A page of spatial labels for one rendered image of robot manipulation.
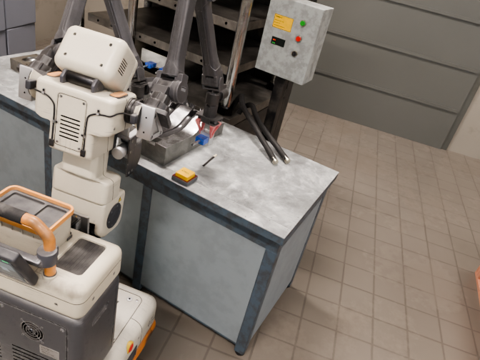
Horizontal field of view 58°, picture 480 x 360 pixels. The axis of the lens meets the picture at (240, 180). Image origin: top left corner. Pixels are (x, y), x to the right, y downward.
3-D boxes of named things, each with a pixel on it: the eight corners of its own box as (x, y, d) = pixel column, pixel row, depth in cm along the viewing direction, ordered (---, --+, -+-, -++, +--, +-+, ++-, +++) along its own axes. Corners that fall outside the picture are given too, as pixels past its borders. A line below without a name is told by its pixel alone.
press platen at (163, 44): (230, 76, 251) (231, 68, 248) (87, 20, 286) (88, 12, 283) (281, 57, 310) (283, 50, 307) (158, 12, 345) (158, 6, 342)
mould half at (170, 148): (163, 166, 191) (167, 138, 184) (118, 143, 199) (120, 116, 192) (221, 133, 230) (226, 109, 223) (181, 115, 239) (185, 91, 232)
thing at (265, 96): (227, 128, 253) (228, 119, 250) (64, 56, 295) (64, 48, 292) (284, 96, 320) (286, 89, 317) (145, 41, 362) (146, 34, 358)
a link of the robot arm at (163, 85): (148, 94, 144) (162, 97, 143) (161, 71, 148) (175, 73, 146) (158, 111, 152) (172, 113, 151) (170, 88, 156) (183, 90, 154)
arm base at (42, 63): (15, 66, 146) (46, 76, 144) (27, 48, 149) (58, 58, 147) (26, 81, 154) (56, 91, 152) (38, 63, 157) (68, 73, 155)
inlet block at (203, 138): (196, 152, 184) (198, 141, 181) (186, 148, 186) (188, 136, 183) (212, 143, 195) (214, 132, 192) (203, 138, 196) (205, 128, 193)
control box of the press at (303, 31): (255, 238, 291) (322, 10, 215) (217, 218, 301) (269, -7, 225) (268, 223, 309) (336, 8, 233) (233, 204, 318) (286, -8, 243)
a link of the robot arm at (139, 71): (122, 68, 182) (136, 67, 177) (143, 66, 191) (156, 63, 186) (128, 97, 186) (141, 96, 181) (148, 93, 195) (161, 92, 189)
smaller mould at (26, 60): (26, 76, 239) (26, 65, 235) (10, 68, 243) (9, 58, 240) (52, 71, 252) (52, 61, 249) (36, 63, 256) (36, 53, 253)
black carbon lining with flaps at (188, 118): (163, 142, 194) (166, 123, 189) (135, 128, 199) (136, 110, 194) (205, 121, 221) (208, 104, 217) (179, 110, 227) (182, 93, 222)
